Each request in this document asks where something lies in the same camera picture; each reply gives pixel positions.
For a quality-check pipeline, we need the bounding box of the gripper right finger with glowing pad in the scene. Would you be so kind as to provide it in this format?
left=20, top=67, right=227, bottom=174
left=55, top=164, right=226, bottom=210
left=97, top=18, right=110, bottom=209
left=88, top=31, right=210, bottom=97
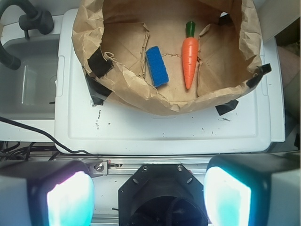
left=204, top=153, right=301, bottom=226

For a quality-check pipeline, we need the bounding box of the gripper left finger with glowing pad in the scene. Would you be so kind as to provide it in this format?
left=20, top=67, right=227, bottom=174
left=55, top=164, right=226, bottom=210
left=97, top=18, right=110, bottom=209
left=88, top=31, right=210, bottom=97
left=0, top=161, right=95, bottom=226

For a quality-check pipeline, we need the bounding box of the blue sponge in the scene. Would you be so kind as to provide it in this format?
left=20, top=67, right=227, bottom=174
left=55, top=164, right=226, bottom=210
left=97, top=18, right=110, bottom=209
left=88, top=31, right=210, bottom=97
left=146, top=46, right=169, bottom=88

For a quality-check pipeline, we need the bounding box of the black tape piece front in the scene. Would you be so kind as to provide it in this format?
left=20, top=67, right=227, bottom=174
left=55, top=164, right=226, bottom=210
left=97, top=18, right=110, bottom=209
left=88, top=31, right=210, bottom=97
left=215, top=100, right=239, bottom=116

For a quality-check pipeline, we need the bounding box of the black tape piece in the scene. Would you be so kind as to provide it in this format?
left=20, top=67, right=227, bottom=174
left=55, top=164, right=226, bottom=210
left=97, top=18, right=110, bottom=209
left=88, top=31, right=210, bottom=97
left=215, top=100, right=239, bottom=116
left=85, top=74, right=112, bottom=105
left=246, top=63, right=272, bottom=89

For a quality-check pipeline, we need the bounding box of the black tape piece right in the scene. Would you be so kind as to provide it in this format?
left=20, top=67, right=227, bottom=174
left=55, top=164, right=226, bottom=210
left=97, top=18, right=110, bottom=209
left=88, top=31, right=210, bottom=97
left=246, top=63, right=272, bottom=89

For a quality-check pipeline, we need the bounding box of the black tape piece left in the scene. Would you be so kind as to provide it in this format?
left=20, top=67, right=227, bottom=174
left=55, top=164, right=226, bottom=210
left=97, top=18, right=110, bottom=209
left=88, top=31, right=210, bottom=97
left=85, top=74, right=112, bottom=105

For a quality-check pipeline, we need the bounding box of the black tape on bag rim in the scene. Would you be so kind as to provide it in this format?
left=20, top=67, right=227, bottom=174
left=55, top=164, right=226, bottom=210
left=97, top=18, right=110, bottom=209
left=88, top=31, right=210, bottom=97
left=87, top=48, right=114, bottom=78

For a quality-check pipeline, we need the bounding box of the orange toy carrot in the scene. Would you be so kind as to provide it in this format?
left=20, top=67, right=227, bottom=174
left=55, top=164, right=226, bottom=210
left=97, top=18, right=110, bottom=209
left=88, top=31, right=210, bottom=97
left=182, top=21, right=198, bottom=89

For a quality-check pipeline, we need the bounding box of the brown paper bag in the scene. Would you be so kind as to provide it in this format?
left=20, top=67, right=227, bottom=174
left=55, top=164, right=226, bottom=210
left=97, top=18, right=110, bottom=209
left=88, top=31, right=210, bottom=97
left=72, top=0, right=262, bottom=115

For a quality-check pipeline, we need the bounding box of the dark grey faucet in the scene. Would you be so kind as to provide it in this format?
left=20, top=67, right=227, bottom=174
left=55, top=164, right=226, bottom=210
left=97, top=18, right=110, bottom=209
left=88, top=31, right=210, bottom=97
left=0, top=0, right=54, bottom=70

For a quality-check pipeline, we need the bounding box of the thin black cable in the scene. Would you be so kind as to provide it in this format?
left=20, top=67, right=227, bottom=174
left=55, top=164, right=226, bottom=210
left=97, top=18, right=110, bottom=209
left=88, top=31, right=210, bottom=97
left=0, top=116, right=99, bottom=156

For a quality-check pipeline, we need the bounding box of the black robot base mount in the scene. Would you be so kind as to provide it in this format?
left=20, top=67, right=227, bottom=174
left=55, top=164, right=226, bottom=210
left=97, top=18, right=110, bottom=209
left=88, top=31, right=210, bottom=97
left=118, top=165, right=209, bottom=226

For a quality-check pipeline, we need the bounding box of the aluminium frame rail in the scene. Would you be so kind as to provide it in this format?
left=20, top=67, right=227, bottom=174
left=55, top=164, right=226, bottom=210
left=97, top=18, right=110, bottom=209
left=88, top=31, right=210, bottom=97
left=83, top=155, right=212, bottom=177

